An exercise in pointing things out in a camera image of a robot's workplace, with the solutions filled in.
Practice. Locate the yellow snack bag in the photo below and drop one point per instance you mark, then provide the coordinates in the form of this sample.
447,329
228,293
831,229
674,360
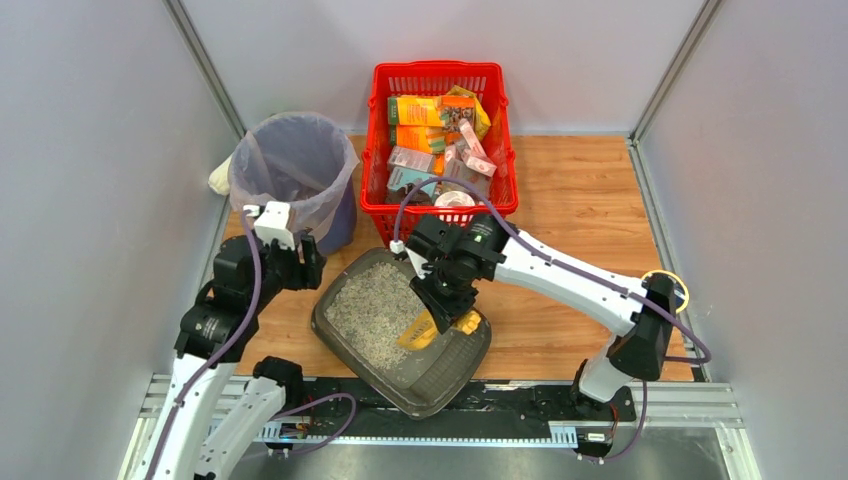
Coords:
480,118

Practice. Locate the dark brown cloth in basket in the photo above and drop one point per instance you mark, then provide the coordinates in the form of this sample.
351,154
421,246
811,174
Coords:
419,198

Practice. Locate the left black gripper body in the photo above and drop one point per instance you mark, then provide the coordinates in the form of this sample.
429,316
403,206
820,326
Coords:
303,266

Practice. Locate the grey litter box tray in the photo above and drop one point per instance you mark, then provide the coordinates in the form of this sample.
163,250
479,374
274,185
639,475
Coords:
362,316

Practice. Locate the orange box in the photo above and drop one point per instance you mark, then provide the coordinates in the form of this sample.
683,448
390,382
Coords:
425,139
406,110

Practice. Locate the yellow tape roll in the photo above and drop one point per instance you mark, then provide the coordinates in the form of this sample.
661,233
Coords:
680,289

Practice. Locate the grey pink box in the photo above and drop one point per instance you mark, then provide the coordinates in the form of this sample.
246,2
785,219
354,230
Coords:
410,159

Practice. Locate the white tape roll in basket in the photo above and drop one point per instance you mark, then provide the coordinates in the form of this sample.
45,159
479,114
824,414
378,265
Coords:
454,199

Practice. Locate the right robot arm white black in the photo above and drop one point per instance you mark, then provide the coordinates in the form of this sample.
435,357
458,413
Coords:
639,316

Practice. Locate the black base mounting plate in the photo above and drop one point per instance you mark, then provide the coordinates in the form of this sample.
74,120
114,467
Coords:
494,413

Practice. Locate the orange box top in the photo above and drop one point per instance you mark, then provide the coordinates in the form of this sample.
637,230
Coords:
406,110

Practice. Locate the purple trash bin with bag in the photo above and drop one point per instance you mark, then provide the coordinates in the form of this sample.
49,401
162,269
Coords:
300,158

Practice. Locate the yellow litter scoop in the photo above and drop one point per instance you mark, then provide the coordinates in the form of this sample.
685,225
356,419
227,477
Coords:
424,331

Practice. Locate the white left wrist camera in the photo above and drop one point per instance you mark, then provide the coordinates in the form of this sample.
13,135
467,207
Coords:
272,224

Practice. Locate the teal sponge box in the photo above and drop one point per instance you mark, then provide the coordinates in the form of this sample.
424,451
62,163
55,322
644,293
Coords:
403,180

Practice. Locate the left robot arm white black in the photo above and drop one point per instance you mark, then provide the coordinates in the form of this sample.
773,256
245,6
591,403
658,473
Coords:
248,272

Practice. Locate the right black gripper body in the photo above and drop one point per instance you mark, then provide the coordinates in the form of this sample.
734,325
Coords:
443,296

